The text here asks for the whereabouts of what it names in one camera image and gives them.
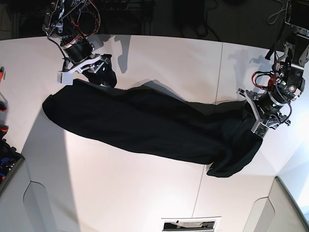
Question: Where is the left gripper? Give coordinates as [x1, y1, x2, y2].
[238, 88, 291, 130]

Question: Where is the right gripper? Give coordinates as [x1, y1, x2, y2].
[62, 54, 117, 87]

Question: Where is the black t-shirt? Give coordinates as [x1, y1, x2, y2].
[42, 79, 263, 178]

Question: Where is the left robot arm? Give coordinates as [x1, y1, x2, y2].
[238, 0, 309, 137]

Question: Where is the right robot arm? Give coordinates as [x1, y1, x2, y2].
[42, 0, 117, 88]

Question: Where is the red black clamp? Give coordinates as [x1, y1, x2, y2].
[0, 125, 9, 132]
[0, 92, 8, 112]

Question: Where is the bin of dark clothes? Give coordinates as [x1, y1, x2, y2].
[0, 139, 25, 192]

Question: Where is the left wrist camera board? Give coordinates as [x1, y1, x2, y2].
[251, 120, 269, 138]

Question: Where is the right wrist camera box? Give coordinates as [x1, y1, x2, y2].
[57, 71, 73, 85]

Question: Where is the red handled screwdriver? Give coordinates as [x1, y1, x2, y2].
[0, 66, 5, 82]

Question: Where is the right grey table bracket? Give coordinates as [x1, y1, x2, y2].
[243, 197, 275, 232]

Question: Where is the grey table bracket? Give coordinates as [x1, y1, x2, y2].
[23, 181, 58, 232]
[243, 197, 275, 232]

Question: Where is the grey looped cable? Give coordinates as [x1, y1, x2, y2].
[267, 0, 290, 25]

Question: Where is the left grey table bracket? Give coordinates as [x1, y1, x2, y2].
[23, 181, 58, 232]

